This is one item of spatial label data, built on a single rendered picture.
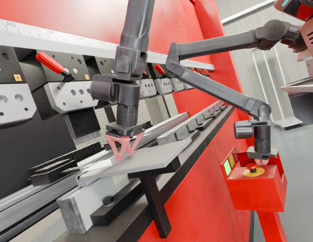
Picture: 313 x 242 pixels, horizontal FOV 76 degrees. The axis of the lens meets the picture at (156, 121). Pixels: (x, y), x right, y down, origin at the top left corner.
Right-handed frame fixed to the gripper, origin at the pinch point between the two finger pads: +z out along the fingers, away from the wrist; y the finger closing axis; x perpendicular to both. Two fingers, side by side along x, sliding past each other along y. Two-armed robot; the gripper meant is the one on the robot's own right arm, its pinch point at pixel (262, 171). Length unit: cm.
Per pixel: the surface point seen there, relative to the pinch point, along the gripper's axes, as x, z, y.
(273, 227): 7.8, 18.2, -4.6
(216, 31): -167, -89, 71
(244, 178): 14.5, -3.5, 3.7
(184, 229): 33.8, 8.1, 18.2
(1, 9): 62, -60, 43
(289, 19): -435, -128, 10
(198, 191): 13.7, 6.5, 21.8
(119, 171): 54, -21, 21
